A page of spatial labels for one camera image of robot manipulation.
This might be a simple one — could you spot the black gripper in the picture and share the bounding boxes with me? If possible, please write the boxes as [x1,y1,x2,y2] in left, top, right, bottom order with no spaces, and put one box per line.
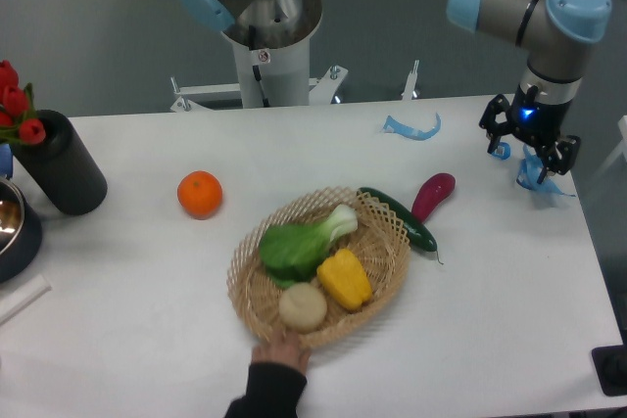
[479,86,581,184]

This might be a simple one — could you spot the woven wicker basket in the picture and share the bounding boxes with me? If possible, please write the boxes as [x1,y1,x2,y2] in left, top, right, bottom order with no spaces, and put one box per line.
[225,186,411,348]

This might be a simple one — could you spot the yellow bell pepper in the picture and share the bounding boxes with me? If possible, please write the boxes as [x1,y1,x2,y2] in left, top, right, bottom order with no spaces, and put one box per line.
[316,249,373,311]

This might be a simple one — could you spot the black sleeved forearm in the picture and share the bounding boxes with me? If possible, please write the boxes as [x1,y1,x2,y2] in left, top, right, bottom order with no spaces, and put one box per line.
[225,362,308,418]

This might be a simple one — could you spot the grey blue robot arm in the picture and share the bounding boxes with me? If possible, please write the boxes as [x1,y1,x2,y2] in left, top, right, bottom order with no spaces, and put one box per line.
[446,0,612,184]

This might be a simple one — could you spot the person's hand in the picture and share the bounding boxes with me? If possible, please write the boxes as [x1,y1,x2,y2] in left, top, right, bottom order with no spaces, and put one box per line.
[251,329,312,375]

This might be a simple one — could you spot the small blue tape roll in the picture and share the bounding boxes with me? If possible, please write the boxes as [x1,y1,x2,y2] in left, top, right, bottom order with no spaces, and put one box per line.
[491,142,511,161]

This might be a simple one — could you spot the blue tangled tape strip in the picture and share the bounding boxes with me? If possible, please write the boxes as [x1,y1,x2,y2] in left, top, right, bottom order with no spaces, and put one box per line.
[516,145,575,198]

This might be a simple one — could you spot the purple eggplant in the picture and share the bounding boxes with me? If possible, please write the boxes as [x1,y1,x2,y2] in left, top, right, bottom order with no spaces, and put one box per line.
[410,172,457,223]

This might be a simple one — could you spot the blue curved tape strip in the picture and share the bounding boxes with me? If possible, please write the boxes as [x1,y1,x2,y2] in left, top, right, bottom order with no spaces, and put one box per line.
[381,114,442,141]

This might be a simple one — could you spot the dark green cucumber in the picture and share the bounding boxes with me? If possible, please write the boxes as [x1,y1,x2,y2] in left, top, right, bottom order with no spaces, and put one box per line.
[359,187,441,263]

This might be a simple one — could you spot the black device table corner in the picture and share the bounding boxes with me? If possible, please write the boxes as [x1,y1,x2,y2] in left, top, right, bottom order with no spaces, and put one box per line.
[591,345,626,396]

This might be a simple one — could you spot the green bok choy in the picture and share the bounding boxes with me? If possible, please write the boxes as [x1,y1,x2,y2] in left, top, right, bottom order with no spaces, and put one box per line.
[259,205,359,289]

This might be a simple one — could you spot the orange fruit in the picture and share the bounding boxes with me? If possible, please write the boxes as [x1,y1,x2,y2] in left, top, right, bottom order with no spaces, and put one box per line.
[177,170,223,220]

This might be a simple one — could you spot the black cylindrical vase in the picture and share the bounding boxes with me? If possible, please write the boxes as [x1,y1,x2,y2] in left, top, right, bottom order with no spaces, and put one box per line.
[11,110,108,215]

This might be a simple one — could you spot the red tulip flowers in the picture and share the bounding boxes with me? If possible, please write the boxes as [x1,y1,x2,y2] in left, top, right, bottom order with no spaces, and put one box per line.
[0,60,46,146]

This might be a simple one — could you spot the white flat stick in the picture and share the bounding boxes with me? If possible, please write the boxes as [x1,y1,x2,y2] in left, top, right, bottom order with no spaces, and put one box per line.
[0,275,52,324]

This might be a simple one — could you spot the blue object left edge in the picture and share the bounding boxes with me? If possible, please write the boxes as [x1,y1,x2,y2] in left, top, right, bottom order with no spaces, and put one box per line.
[0,144,14,179]

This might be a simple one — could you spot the white frame right edge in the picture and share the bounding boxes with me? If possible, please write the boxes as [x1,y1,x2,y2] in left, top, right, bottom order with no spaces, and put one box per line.
[595,116,627,177]

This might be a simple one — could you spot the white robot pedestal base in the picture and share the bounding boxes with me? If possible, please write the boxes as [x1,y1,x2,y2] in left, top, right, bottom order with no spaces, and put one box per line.
[169,0,421,114]

